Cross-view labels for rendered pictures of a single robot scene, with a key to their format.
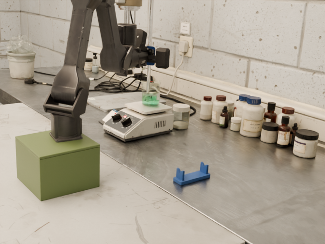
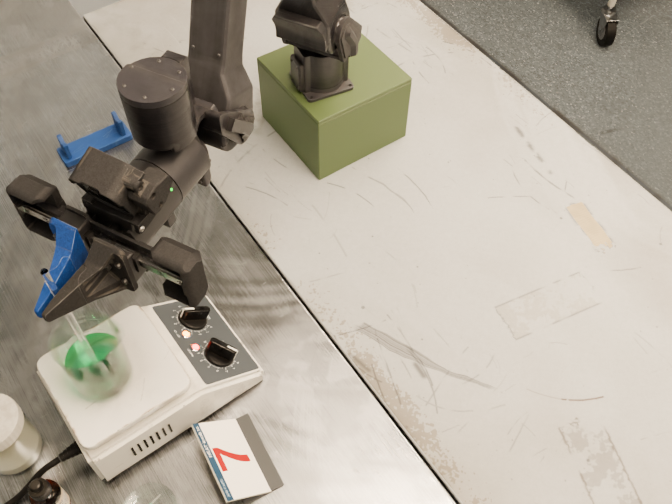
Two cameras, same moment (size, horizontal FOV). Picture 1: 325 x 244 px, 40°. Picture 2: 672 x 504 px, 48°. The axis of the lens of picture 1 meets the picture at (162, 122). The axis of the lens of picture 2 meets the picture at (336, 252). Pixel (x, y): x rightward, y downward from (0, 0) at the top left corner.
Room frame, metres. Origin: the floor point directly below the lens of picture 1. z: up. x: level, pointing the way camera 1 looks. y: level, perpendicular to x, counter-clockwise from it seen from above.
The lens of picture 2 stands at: (1.77, 0.29, 1.68)
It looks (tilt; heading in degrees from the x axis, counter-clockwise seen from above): 55 degrees down; 183
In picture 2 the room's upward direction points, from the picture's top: 1 degrees clockwise
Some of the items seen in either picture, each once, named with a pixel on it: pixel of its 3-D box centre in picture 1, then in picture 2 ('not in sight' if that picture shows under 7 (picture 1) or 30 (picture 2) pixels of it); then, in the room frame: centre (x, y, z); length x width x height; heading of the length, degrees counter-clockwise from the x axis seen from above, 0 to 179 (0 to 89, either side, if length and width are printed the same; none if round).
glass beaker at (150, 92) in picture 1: (150, 94); (97, 358); (1.45, 0.05, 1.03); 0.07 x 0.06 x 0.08; 99
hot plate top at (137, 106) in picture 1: (148, 106); (113, 373); (1.45, 0.05, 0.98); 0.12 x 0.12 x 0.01; 40
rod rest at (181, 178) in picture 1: (192, 172); (92, 137); (1.06, -0.08, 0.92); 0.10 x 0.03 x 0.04; 127
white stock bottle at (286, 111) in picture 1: (286, 124); not in sight; (1.43, -0.41, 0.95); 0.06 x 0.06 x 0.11
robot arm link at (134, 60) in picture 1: (125, 59); (177, 158); (1.31, 0.12, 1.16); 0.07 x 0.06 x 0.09; 156
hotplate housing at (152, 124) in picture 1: (141, 120); (144, 378); (1.43, 0.07, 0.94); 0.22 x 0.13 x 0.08; 130
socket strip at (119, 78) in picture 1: (129, 78); not in sight; (2.21, 0.18, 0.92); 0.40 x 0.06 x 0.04; 38
